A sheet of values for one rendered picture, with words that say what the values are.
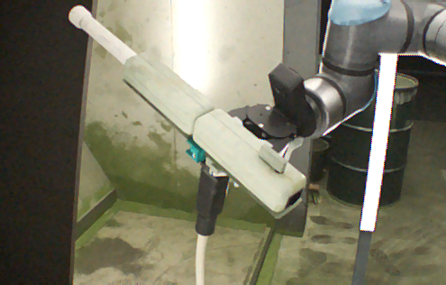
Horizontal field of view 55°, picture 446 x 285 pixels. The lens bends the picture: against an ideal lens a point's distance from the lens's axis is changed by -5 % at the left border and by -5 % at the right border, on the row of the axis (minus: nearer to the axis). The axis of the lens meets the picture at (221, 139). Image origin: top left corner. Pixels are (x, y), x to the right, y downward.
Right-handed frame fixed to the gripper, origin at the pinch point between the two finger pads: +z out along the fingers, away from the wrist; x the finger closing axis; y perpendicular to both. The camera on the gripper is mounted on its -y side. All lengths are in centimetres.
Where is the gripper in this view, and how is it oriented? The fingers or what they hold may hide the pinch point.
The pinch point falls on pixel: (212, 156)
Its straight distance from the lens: 58.2
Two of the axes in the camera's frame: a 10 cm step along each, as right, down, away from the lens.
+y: -1.6, 7.2, 6.8
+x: -6.8, -5.8, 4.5
